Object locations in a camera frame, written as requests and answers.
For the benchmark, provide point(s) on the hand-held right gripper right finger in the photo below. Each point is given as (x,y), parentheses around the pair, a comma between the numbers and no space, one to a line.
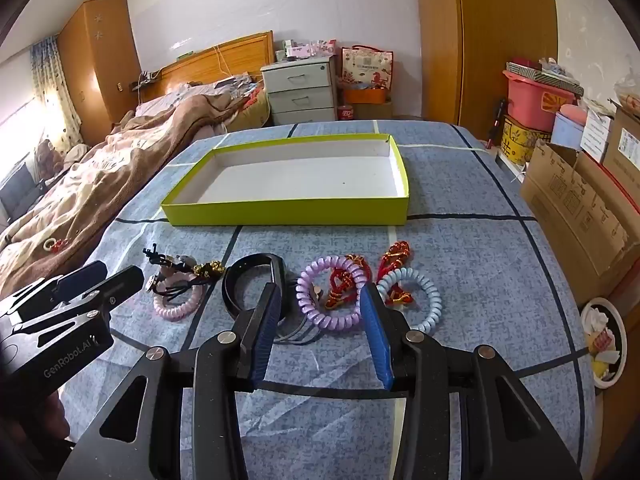
(375,332)

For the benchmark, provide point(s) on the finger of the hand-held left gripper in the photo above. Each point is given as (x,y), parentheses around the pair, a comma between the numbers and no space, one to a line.
(120,282)
(82,277)

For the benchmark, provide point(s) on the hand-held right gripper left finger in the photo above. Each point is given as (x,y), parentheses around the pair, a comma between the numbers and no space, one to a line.
(265,332)

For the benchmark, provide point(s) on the black wristband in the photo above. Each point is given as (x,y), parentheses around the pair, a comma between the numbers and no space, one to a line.
(229,290)

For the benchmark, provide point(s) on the green cardboard box tray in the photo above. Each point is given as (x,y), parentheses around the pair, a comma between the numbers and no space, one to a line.
(285,213)

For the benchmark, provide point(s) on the bed with brown blanket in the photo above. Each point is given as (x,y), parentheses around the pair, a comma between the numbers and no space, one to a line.
(100,175)

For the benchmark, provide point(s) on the blue grid bed sheet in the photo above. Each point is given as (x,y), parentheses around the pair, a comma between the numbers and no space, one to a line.
(475,260)

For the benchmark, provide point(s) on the floral curtain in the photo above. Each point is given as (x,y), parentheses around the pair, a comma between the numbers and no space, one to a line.
(52,90)

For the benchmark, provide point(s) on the power strip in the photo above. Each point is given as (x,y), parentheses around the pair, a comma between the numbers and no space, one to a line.
(147,80)

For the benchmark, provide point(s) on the tall wooden cabinet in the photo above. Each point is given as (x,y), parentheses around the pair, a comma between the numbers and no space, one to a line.
(105,60)

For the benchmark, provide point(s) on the small cardboard box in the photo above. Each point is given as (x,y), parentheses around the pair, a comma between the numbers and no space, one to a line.
(375,111)

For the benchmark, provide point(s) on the red soda can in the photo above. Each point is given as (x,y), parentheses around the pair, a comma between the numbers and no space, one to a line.
(346,112)

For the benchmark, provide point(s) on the white trash bin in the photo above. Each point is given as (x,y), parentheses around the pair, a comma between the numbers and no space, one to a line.
(602,340)

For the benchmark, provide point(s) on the large cardboard box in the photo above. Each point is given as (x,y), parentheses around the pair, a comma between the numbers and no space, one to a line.
(565,200)

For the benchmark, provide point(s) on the orange box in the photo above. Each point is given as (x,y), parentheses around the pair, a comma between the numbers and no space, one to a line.
(365,96)

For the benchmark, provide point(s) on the yellow black tin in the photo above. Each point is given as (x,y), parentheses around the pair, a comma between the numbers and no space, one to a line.
(520,142)

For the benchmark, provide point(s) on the red black stick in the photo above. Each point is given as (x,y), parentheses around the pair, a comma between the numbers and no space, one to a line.
(496,122)

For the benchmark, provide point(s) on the grey nightstand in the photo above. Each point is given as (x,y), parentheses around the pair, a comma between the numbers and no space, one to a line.
(300,90)

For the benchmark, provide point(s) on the wooden headboard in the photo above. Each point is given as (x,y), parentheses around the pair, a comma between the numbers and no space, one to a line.
(240,52)

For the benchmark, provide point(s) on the red white gift bag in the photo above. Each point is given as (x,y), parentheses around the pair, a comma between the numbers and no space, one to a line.
(367,67)

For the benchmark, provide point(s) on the pink plastic bin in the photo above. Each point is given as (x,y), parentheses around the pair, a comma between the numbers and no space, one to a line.
(530,102)

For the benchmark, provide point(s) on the light blue round container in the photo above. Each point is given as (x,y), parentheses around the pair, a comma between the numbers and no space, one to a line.
(567,130)

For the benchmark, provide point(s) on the pink floral box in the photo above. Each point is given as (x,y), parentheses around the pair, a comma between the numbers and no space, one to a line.
(315,50)

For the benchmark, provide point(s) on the white labelled box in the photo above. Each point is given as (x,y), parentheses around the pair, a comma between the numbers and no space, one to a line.
(597,132)

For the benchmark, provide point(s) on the grey striped box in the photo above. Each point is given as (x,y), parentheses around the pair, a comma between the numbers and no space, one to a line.
(545,79)

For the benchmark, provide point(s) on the brown labelled cardboard box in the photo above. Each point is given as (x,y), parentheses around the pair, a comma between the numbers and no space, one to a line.
(627,145)

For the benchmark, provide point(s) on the large wooden wardrobe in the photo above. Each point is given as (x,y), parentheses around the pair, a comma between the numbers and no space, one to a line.
(500,35)

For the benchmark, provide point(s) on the clear plastic bag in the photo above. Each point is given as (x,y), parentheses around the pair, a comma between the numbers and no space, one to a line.
(627,91)

